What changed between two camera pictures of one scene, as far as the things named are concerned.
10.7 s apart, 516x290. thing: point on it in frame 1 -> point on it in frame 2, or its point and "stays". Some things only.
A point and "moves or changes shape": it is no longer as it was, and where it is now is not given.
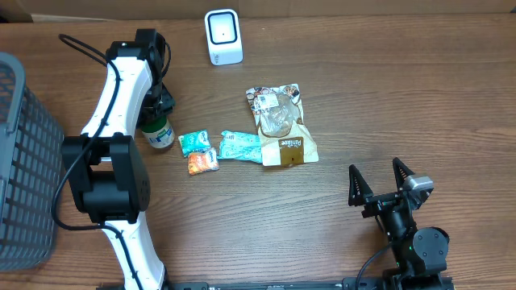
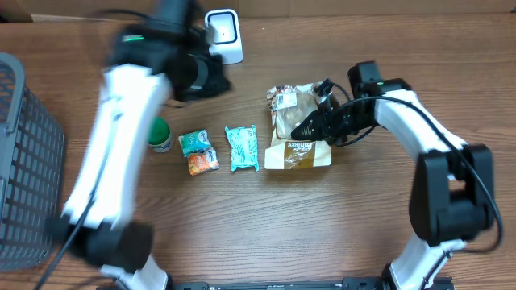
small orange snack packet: (202, 162) stays
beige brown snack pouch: (278, 114) moves or changes shape
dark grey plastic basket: (31, 160) stays
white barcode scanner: (223, 35) stays
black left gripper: (167, 104) -> (224, 84)
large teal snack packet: (244, 146) moves or changes shape
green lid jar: (158, 133) stays
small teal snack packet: (194, 142) stays
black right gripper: (378, 203) -> (323, 126)
